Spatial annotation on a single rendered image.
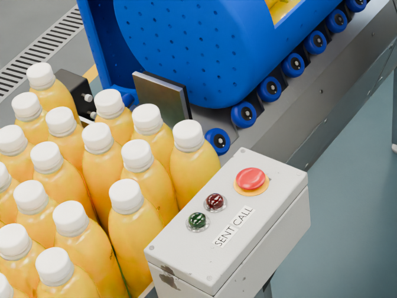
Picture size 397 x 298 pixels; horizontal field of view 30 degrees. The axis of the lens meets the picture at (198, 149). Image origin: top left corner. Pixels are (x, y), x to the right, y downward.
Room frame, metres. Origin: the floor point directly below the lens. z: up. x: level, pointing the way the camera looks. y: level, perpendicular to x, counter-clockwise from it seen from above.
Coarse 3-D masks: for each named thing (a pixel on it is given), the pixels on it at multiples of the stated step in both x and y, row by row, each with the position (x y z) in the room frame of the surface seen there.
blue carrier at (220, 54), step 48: (144, 0) 1.04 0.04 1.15; (192, 0) 0.96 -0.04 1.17; (240, 0) 0.93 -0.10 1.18; (336, 0) 1.08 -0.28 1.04; (144, 48) 1.06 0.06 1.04; (192, 48) 0.98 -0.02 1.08; (240, 48) 0.91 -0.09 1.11; (288, 48) 0.98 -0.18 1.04; (192, 96) 0.99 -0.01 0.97; (240, 96) 0.92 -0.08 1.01
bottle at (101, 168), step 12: (84, 144) 0.79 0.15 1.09; (120, 144) 0.79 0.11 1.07; (84, 156) 0.78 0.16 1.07; (96, 156) 0.77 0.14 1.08; (108, 156) 0.77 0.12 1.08; (120, 156) 0.77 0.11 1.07; (84, 168) 0.77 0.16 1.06; (96, 168) 0.76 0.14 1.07; (108, 168) 0.76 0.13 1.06; (120, 168) 0.76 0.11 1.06; (84, 180) 0.78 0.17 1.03; (96, 180) 0.75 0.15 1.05; (108, 180) 0.75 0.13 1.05; (96, 192) 0.76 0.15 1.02; (108, 192) 0.75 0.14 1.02; (96, 204) 0.76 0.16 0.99; (108, 204) 0.75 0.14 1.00; (108, 216) 0.75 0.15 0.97
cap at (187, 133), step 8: (184, 120) 0.77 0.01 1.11; (192, 120) 0.77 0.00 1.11; (176, 128) 0.76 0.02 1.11; (184, 128) 0.75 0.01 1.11; (192, 128) 0.75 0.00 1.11; (200, 128) 0.75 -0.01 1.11; (176, 136) 0.74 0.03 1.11; (184, 136) 0.74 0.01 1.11; (192, 136) 0.73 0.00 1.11; (200, 136) 0.74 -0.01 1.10; (184, 144) 0.73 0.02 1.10; (192, 144) 0.73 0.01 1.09
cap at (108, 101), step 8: (96, 96) 0.86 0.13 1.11; (104, 96) 0.86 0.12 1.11; (112, 96) 0.85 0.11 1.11; (120, 96) 0.85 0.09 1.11; (96, 104) 0.85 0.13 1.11; (104, 104) 0.84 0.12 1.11; (112, 104) 0.84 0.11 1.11; (120, 104) 0.85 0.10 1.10; (104, 112) 0.84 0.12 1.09; (112, 112) 0.84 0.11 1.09
